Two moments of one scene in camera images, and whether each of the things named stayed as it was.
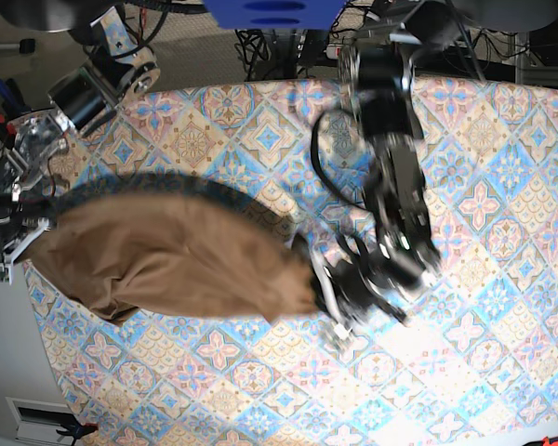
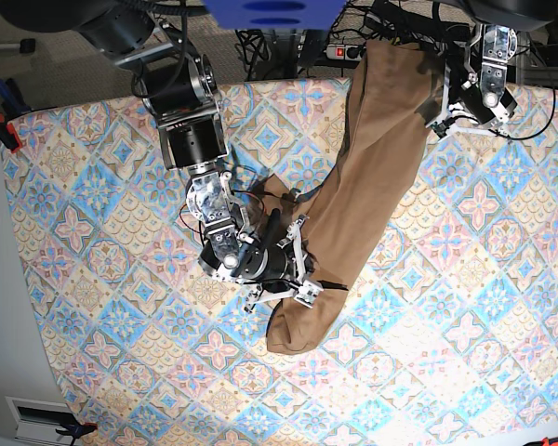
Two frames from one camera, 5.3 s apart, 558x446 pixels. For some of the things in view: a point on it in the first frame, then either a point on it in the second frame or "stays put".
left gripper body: [6, 236] → [286, 274]
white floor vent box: [39, 422] stays put
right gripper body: [350, 290] → [448, 121]
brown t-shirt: [171, 249] → [394, 87]
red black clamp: [5, 129] stays put
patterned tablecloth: [488, 354] stays put
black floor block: [27, 45] stays put
